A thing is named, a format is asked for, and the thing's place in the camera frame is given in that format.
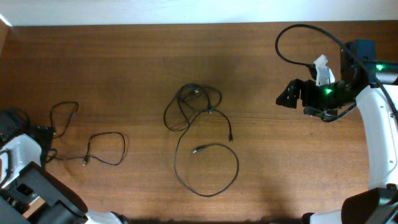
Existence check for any long black usb cable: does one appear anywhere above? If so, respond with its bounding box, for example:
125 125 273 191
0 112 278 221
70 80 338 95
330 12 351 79
173 108 240 198

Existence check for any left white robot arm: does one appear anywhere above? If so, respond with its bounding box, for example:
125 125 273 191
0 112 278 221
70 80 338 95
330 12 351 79
1 108 129 223

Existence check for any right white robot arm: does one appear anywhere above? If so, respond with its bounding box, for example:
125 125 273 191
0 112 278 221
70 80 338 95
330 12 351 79
276 39 397 223

